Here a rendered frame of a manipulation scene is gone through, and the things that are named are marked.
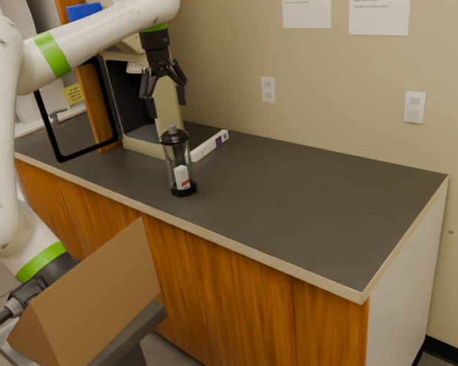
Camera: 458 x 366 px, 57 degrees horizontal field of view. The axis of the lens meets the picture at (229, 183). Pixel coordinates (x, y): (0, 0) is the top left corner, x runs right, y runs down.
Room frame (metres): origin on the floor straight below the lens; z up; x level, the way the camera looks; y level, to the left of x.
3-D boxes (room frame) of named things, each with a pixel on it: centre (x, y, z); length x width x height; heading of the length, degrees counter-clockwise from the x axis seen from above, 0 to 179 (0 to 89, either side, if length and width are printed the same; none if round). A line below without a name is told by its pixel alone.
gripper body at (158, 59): (1.42, 0.17, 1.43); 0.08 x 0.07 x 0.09; 136
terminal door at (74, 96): (1.81, 0.61, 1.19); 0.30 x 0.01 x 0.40; 129
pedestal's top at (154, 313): (0.81, 0.43, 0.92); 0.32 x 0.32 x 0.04; 48
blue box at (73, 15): (1.84, 0.48, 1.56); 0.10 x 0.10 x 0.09; 46
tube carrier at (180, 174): (1.42, 0.17, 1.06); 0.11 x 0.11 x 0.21
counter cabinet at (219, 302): (1.74, 0.20, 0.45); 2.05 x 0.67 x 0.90; 46
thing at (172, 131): (1.42, 0.17, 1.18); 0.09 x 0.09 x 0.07
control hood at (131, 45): (1.77, 0.41, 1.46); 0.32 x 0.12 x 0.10; 46
